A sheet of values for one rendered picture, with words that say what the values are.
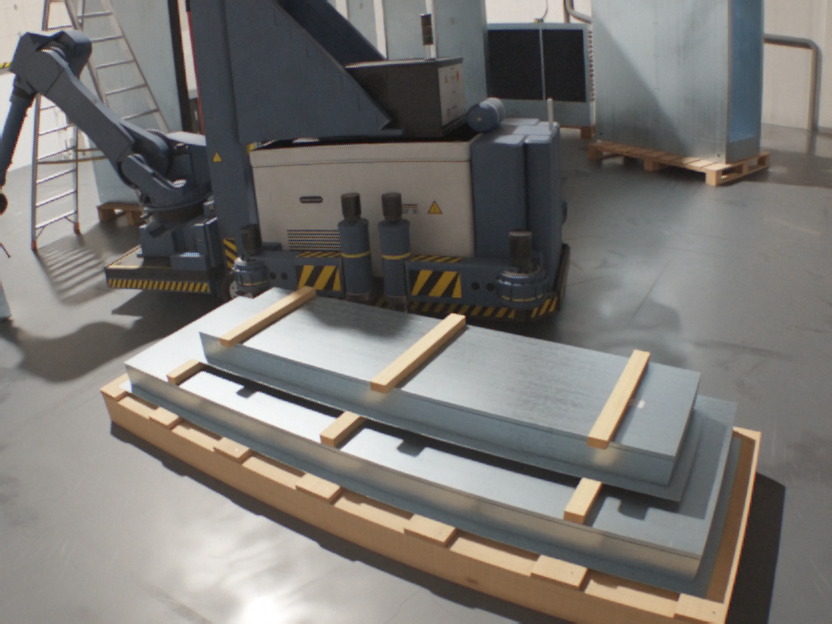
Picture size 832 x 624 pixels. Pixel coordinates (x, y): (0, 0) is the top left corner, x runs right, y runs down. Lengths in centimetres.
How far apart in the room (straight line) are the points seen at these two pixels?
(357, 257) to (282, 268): 38
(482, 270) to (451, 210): 32
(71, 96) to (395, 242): 213
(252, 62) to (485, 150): 118
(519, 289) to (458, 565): 123
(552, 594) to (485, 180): 170
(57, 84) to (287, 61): 150
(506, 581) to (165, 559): 99
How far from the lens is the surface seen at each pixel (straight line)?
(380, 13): 785
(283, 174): 295
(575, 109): 797
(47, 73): 384
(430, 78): 278
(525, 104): 810
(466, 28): 730
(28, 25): 1513
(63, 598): 197
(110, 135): 368
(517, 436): 164
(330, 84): 285
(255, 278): 292
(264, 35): 299
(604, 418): 157
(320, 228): 294
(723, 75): 615
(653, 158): 622
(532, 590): 158
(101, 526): 215
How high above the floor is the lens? 130
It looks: 26 degrees down
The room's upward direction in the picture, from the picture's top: 5 degrees counter-clockwise
